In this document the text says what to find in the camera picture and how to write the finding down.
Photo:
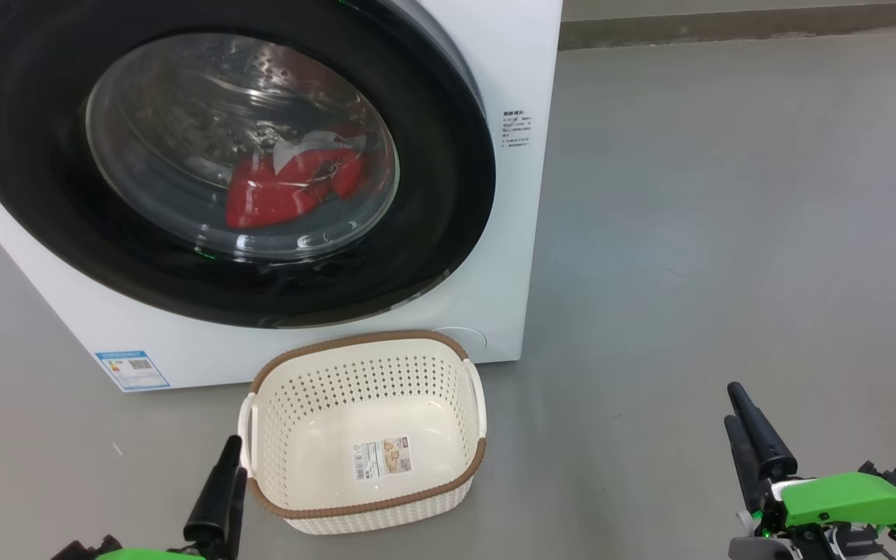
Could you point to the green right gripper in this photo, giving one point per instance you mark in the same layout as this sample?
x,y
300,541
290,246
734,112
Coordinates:
x,y
845,502

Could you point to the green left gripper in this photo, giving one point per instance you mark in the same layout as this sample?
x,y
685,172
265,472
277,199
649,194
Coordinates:
x,y
152,555

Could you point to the red and white jersey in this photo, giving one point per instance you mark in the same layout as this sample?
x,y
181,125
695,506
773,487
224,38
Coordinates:
x,y
269,194

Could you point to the black glass washer door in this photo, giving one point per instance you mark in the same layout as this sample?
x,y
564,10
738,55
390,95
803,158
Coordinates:
x,y
28,155

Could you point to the cream perforated laundry basket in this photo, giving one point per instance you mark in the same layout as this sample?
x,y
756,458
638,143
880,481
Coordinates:
x,y
339,404

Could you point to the printed product label sticker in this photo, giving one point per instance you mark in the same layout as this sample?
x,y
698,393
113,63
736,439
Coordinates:
x,y
382,457

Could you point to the white front-load washing machine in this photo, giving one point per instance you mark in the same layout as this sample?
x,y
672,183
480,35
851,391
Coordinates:
x,y
510,233

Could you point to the round white filter cover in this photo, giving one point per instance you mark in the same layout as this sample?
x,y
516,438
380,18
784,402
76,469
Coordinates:
x,y
467,342

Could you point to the grey wall baseboard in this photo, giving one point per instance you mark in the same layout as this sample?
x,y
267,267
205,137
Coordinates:
x,y
728,29

